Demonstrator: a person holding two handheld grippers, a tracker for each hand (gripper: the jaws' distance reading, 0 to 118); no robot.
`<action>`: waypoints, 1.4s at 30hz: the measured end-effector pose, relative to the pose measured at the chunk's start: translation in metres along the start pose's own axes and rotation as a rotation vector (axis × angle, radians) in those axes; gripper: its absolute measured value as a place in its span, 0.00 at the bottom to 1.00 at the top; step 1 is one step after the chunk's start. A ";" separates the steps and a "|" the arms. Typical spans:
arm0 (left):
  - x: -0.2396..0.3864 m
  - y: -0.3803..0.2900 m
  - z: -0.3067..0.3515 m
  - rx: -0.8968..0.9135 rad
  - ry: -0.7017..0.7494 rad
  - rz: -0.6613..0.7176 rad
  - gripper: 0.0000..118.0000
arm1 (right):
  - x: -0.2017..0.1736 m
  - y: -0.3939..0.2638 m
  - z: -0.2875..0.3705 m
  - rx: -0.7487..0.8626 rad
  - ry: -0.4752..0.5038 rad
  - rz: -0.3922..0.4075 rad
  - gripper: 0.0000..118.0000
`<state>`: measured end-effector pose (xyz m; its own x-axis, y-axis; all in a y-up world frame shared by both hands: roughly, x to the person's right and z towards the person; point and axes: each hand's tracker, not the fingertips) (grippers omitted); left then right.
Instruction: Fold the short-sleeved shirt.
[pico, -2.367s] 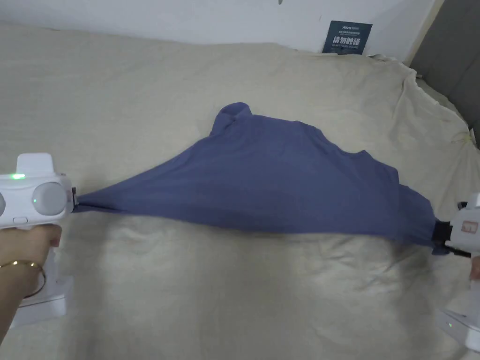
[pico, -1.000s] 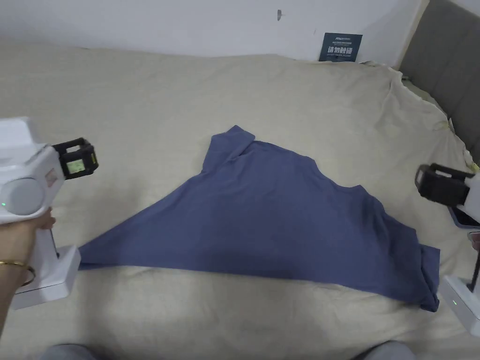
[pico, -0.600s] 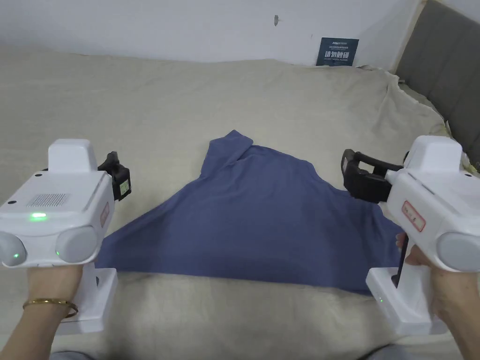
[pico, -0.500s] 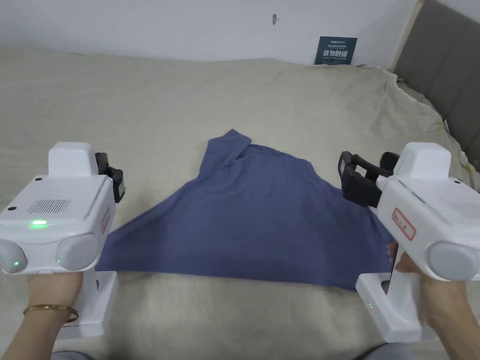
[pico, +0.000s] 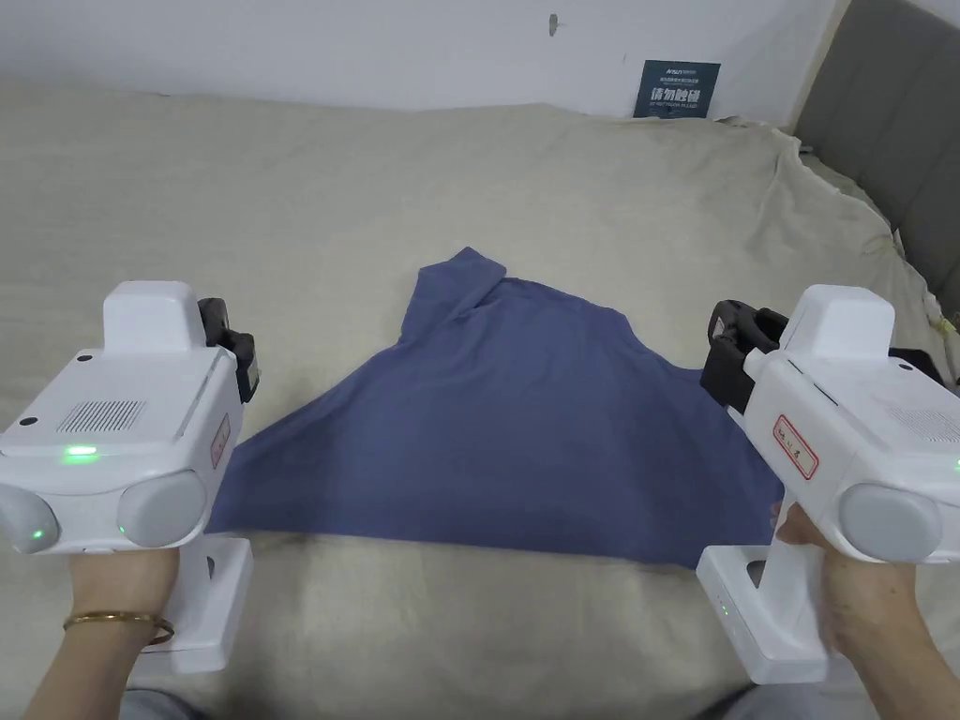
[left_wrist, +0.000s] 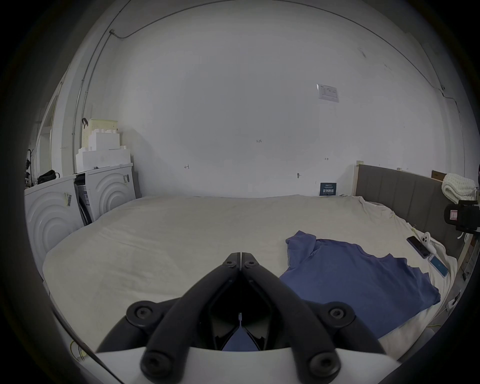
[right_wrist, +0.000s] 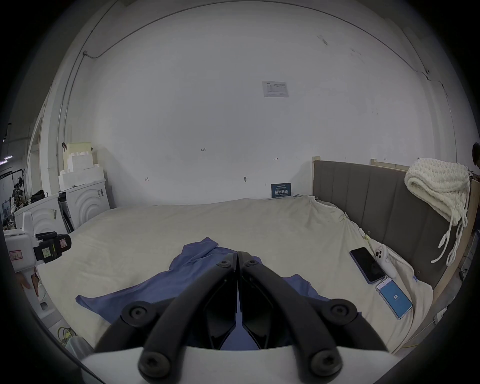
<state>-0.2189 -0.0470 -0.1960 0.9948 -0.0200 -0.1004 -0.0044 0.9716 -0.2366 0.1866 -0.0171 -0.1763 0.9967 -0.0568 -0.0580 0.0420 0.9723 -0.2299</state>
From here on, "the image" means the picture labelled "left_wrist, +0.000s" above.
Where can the phone with blue screen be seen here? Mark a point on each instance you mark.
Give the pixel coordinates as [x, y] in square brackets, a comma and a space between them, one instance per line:
[438, 265]

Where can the dark blue shirt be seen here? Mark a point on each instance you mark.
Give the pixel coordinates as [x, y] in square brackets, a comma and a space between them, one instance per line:
[356, 277]

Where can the grey padded headboard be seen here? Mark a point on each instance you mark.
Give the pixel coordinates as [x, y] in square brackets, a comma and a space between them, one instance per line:
[397, 191]

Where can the dark blue sign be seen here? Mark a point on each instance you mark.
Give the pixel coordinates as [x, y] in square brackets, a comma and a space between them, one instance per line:
[329, 189]

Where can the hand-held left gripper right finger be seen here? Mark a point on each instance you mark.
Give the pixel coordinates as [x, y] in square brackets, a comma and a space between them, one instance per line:
[300, 318]

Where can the white phone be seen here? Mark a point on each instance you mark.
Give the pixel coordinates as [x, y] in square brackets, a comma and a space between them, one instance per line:
[428, 242]

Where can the black phone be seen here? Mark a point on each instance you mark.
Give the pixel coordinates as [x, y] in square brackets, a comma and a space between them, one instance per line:
[417, 246]

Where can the white knitted blanket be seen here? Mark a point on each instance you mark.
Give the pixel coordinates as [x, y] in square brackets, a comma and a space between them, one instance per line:
[458, 187]

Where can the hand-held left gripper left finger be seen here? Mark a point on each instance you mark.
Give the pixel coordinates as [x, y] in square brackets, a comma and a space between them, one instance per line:
[176, 318]

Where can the bed with beige sheet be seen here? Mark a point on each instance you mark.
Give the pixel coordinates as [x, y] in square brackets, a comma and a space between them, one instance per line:
[168, 232]

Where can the white paper notice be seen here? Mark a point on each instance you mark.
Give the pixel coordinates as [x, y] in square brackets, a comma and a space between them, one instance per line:
[328, 92]

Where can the black device with white label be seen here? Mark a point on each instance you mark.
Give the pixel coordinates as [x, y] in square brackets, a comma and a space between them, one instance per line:
[465, 215]

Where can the white washing machine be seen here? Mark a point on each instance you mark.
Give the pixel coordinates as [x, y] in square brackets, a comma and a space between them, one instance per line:
[108, 187]
[52, 217]

